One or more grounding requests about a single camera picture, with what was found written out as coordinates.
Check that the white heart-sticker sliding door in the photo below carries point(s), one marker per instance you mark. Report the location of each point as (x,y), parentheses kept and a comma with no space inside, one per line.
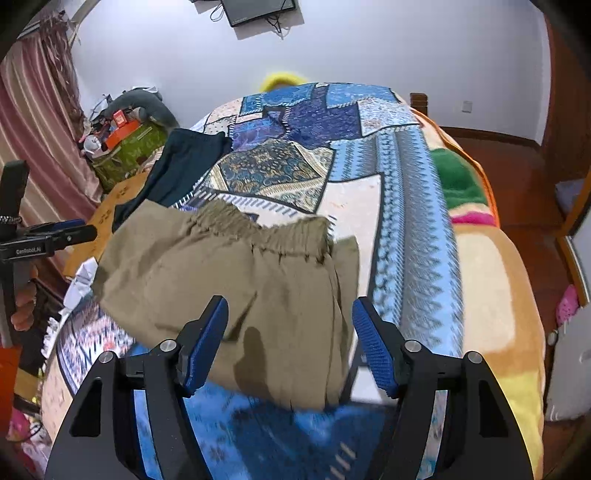
(570,364)

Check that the colourful fleece blanket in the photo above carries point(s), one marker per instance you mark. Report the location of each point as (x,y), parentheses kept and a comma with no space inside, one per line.
(498,286)

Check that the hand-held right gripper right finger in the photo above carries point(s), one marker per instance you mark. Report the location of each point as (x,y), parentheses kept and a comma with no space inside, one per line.
(374,346)

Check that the black pants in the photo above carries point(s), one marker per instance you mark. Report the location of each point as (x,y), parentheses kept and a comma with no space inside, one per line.
(184,161)

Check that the person's left hand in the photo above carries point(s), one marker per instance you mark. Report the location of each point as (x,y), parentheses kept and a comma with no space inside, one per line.
(25,304)

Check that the pink fuzzy item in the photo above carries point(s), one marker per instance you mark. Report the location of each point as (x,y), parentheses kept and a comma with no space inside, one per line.
(567,304)

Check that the green patterned storage bag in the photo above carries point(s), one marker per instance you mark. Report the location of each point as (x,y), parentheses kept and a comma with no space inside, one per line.
(124,154)

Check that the yellow curved cushion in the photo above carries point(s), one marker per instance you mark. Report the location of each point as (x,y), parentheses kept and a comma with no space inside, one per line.
(281,79)

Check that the grey cloth bundle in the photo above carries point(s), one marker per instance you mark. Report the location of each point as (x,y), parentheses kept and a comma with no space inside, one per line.
(569,196)

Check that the striped red curtain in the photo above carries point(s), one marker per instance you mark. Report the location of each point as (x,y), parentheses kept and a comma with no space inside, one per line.
(41,92)

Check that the blue patchwork bed sheet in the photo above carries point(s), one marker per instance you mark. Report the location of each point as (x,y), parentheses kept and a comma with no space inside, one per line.
(295,175)

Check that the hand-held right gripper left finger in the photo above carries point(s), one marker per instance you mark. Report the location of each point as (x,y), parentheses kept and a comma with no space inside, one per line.
(205,346)

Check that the small black wall monitor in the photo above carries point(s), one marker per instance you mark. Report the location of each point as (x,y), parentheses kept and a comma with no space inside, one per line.
(258,9)

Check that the brown wooden door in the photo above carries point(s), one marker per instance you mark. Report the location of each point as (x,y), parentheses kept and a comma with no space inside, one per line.
(565,92)

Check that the wooden bedpost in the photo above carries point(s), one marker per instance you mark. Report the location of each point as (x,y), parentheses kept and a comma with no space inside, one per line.
(420,104)

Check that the orange box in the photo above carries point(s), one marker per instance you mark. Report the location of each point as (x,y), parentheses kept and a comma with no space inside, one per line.
(121,136)

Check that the olive green pants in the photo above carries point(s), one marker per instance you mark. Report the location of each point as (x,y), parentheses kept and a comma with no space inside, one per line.
(240,286)

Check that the white wall socket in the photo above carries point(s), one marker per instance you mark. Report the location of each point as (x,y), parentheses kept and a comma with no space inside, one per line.
(467,106)

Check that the grey plush toy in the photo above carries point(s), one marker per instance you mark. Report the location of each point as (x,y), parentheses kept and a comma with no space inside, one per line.
(157,108)

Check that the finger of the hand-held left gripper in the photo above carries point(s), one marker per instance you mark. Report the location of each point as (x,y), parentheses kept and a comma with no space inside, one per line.
(76,236)
(69,224)

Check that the wooden wardrobe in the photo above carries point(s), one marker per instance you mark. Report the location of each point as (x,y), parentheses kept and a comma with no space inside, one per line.
(575,221)

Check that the wooden laptop tray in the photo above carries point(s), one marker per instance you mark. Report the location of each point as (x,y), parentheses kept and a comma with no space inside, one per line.
(104,210)

